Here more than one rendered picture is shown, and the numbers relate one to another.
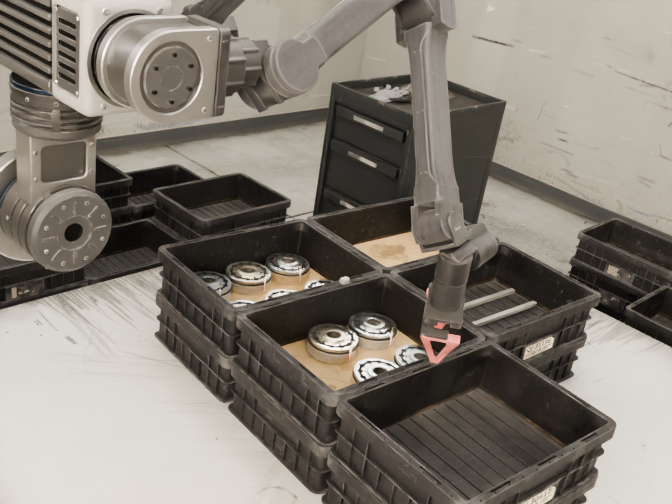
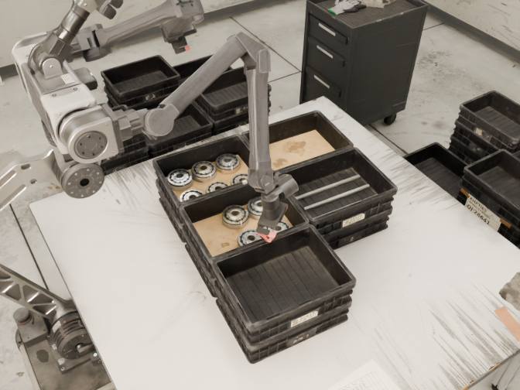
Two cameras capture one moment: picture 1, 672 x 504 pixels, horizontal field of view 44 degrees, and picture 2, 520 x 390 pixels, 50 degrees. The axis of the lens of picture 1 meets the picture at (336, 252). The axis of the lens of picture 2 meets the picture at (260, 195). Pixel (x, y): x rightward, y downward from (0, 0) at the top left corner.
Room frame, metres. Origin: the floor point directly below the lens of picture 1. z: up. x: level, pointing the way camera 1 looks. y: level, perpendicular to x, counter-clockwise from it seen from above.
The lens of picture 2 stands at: (0.00, -0.52, 2.40)
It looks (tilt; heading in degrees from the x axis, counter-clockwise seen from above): 43 degrees down; 16
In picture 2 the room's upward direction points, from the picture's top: 1 degrees clockwise
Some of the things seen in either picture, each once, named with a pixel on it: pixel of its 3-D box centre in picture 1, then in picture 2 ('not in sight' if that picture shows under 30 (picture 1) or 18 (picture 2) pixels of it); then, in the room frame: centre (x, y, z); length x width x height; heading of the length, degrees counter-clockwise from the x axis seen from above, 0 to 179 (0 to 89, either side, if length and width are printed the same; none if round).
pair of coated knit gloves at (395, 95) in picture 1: (387, 93); (343, 5); (3.33, -0.10, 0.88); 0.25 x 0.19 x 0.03; 139
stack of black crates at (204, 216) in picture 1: (218, 251); (231, 116); (2.68, 0.42, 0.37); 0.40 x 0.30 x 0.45; 139
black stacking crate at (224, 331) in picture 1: (269, 284); (211, 178); (1.59, 0.13, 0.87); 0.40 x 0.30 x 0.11; 134
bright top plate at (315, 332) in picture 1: (333, 337); (234, 214); (1.43, -0.02, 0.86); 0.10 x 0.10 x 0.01
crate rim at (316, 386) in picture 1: (362, 331); (243, 216); (1.37, -0.08, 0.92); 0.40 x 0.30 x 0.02; 134
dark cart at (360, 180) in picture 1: (401, 192); (357, 66); (3.36, -0.24, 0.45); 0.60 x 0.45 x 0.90; 139
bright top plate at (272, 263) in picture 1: (287, 263); (227, 161); (1.72, 0.11, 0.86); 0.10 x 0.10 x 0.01
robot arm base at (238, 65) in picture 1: (222, 64); (123, 124); (1.12, 0.20, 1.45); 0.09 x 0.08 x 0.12; 49
